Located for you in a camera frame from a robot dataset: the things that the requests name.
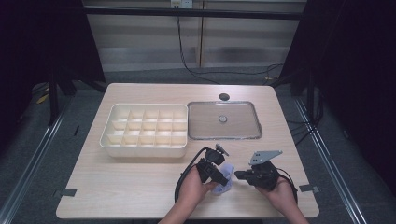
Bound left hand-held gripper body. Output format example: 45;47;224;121
195;143;231;185

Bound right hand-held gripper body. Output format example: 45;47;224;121
246;149;284;191

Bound light purple sock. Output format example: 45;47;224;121
211;163;235;196

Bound cream divided storage box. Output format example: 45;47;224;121
99;103;189;159

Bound person's right hand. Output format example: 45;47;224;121
257;176;297;217

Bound person's left hand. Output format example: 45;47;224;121
177;166;219;213

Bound grey tape strip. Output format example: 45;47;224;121
298;184;321;194
52;188;78;199

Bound transparent lid with knob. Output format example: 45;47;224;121
187;100;263;141

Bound dark curtain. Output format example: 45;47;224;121
278;0;396;197
0;0;106;157

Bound black horizontal bar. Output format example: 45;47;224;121
81;7;308;21

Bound black stand leg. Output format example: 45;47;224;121
46;73;61;127

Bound yellow object on floor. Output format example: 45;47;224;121
35;92;50;105

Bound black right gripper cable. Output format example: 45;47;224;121
275;167;299;205

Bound black floor cables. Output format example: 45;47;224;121
285;87;325;147

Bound metal floor rail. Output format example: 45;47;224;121
293;97;368;224
0;94;73;224

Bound black wall cable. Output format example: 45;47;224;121
175;15;285;86

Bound white wall socket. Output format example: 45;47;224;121
169;0;194;9

